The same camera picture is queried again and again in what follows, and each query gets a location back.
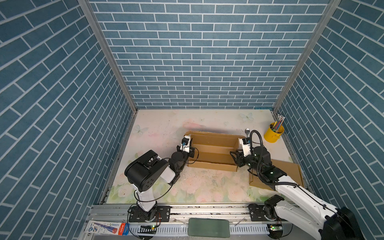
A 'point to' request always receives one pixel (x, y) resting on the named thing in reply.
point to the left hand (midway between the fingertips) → (192, 139)
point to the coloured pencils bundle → (280, 119)
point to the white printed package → (107, 228)
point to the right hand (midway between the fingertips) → (232, 150)
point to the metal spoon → (247, 131)
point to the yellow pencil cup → (272, 137)
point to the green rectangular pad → (208, 227)
